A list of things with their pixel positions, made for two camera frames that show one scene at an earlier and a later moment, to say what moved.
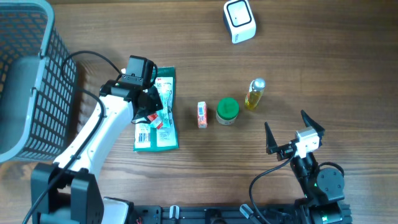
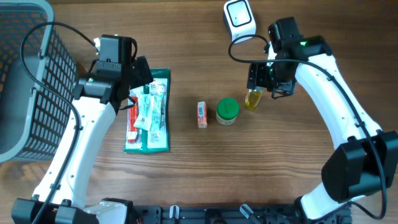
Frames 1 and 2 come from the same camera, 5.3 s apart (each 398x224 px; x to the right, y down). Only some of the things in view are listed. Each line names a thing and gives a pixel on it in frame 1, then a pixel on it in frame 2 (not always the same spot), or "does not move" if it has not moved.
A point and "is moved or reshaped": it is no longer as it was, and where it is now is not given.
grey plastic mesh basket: (37, 102) does not move
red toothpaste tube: (155, 120) to (133, 136)
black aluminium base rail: (208, 214) does not move
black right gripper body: (284, 151) to (269, 77)
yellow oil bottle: (255, 91) does not move
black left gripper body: (153, 102) to (129, 73)
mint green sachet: (165, 89) is moved or reshaped
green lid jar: (227, 111) does not move
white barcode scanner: (240, 20) does not move
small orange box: (202, 116) does not move
